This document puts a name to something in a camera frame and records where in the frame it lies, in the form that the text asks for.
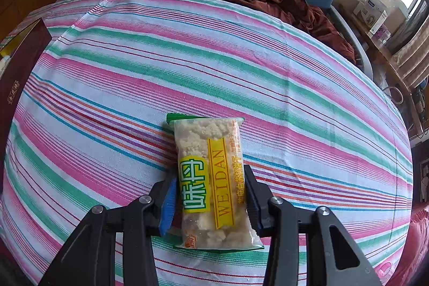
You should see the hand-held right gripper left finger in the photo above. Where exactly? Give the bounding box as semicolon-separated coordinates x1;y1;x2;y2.
38;177;178;286

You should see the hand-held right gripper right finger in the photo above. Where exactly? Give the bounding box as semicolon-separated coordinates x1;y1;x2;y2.
243;165;383;286

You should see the green-edged rice cracker packet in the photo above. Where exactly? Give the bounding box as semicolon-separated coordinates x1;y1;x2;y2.
166;113;265;251

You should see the gold tin box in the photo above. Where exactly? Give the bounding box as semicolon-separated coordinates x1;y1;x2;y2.
0;18;52;153

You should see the red cloth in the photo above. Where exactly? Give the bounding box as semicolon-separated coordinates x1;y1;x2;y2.
372;202;429;286

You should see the wooden desk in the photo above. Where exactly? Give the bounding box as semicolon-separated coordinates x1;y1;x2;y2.
338;5;429;139

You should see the purple jar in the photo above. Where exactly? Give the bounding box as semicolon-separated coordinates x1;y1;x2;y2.
372;26;391;42

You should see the beige patterned curtain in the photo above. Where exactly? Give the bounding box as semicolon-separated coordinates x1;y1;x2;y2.
392;1;429;89

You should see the white cardboard box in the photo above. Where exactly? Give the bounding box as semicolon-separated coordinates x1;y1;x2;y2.
353;0;387;34

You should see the white cable loop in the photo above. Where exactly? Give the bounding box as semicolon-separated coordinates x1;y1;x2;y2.
382;85;404;106

